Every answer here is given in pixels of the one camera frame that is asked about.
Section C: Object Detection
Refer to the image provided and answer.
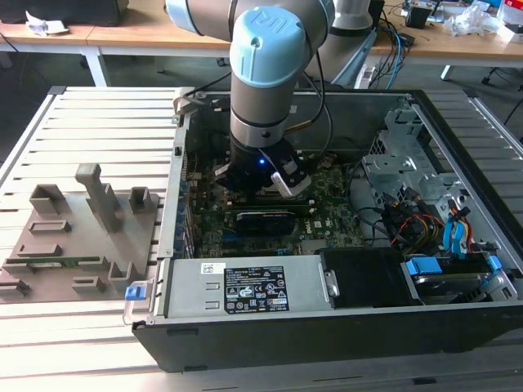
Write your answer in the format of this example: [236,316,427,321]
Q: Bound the hard disk blue carrier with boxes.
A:
[402,253,504,306]

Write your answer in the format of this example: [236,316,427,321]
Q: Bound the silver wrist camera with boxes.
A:
[261,149,312,200]

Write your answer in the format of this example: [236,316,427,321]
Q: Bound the blue flat data cable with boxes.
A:
[454,206,474,262]
[443,212,462,259]

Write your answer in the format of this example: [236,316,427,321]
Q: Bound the crumpled white paper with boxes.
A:
[25,10,70,37]

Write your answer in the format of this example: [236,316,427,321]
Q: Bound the brown braided cable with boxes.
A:
[285,118,318,132]

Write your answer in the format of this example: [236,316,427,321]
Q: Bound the long black cable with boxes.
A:
[345,161,400,248]

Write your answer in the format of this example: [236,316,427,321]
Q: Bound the wooden desk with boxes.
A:
[0,0,523,69]

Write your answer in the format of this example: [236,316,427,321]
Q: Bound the black pen holder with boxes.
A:
[408,3,432,29]

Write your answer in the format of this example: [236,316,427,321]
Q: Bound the black graphics card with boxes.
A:
[235,210,296,238]

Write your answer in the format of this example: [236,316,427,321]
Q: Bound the white power strip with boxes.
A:
[359,65,377,89]

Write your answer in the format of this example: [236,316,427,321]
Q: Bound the grey power supply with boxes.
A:
[163,255,332,322]

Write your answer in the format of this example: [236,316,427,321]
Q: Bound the black RAM slot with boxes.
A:
[230,203,318,217]
[244,195,315,207]

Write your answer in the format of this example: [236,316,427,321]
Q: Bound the metal drive cage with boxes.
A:
[361,108,475,213]

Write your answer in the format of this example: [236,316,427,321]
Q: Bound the coloured power wire bundle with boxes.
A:
[391,212,446,250]

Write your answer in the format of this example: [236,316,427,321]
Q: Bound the black equipment case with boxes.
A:
[0,0,127,26]

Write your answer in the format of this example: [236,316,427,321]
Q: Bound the green motherboard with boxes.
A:
[186,157,369,259]

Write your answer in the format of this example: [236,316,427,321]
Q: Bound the blue network cable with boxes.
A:
[386,32,405,89]

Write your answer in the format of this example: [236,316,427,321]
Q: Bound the green RAM stick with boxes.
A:
[6,255,103,269]

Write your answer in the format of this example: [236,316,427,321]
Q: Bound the black plastic shroud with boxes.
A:
[318,247,409,310]

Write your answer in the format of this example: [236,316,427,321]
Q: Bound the black and grey PC case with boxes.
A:
[122,87,523,373]

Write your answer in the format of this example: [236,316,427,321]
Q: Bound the clear plastic bag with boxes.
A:
[443,2,502,38]

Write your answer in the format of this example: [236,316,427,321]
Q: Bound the grey parts rack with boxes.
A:
[0,163,164,305]

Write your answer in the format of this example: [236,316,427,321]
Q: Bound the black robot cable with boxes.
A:
[183,71,334,156]

